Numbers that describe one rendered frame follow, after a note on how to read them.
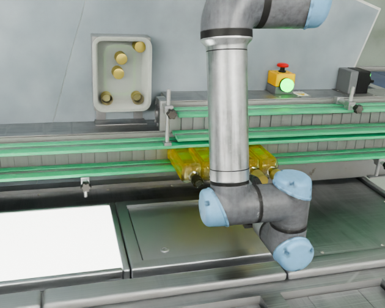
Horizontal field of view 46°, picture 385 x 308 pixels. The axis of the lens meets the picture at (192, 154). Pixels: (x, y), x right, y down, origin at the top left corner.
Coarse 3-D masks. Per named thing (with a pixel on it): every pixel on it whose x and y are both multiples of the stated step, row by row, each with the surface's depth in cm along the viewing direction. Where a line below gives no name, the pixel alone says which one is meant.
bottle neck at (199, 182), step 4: (192, 172) 123; (196, 172) 123; (192, 176) 122; (196, 176) 121; (192, 180) 121; (196, 180) 119; (200, 180) 120; (192, 184) 120; (196, 184) 122; (200, 184) 121
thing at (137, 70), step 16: (96, 48) 130; (112, 48) 138; (128, 48) 139; (96, 64) 131; (112, 64) 139; (128, 64) 141; (144, 64) 139; (96, 80) 133; (112, 80) 141; (128, 80) 143; (144, 80) 140; (96, 96) 134; (112, 96) 143; (128, 96) 144; (144, 96) 142
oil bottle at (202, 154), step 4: (192, 148) 136; (196, 148) 135; (200, 148) 135; (204, 148) 135; (208, 148) 136; (192, 152) 135; (196, 152) 133; (200, 152) 132; (204, 152) 133; (208, 152) 133; (196, 156) 132; (200, 156) 129; (204, 156) 129; (208, 156) 130; (200, 160) 128; (204, 160) 127; (208, 160) 127; (204, 164) 126; (208, 164) 125; (204, 168) 126; (208, 168) 125; (204, 172) 126; (208, 172) 125; (204, 176) 126; (208, 176) 126
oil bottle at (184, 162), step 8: (168, 152) 141; (176, 152) 133; (184, 152) 133; (176, 160) 131; (184, 160) 127; (192, 160) 128; (176, 168) 132; (184, 168) 124; (192, 168) 124; (200, 168) 125; (184, 176) 125; (200, 176) 125
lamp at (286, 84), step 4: (284, 80) 149; (288, 80) 149; (280, 84) 150; (284, 84) 149; (288, 84) 149; (292, 84) 149; (280, 88) 151; (284, 88) 149; (288, 88) 149; (292, 88) 150
